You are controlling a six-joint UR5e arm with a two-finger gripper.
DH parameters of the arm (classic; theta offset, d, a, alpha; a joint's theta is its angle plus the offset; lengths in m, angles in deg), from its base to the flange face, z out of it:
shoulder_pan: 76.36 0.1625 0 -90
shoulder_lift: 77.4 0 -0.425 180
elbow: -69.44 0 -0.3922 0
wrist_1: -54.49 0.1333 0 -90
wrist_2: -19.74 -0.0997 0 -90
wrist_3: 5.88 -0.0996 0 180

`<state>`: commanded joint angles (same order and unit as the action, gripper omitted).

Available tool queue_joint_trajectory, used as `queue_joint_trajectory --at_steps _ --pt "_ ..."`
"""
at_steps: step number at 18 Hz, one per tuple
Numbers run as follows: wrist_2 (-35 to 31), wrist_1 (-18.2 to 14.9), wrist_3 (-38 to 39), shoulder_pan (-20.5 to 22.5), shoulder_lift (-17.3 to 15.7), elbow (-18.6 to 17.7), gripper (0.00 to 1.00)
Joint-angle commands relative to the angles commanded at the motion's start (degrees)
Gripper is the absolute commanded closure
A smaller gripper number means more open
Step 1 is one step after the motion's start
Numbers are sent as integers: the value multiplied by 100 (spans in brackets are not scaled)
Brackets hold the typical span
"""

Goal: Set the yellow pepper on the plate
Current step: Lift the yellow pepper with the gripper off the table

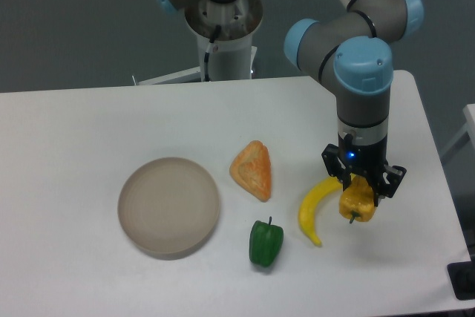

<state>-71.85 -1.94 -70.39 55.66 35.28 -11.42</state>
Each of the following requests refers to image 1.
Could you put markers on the orange bread slice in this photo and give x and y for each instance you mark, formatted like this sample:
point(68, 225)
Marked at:
point(251, 170)

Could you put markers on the yellow bell pepper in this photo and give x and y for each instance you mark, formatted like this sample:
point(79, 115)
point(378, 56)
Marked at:
point(357, 201)

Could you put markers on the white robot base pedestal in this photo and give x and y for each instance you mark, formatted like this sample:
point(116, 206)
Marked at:
point(224, 35)

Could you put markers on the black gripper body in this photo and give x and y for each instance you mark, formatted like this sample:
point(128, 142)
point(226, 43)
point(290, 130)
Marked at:
point(362, 160)

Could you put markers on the green bell pepper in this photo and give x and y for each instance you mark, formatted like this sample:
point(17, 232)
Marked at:
point(265, 242)

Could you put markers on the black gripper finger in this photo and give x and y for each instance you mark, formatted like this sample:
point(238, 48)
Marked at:
point(387, 181)
point(335, 168)

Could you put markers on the beige round plate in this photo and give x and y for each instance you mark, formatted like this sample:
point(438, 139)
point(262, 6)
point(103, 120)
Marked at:
point(169, 207)

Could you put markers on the yellow banana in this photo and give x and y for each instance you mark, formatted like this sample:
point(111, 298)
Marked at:
point(308, 206)

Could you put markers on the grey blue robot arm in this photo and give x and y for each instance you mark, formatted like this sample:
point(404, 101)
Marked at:
point(349, 56)

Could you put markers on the black box at edge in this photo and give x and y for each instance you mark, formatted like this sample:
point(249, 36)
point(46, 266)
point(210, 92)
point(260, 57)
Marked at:
point(461, 275)

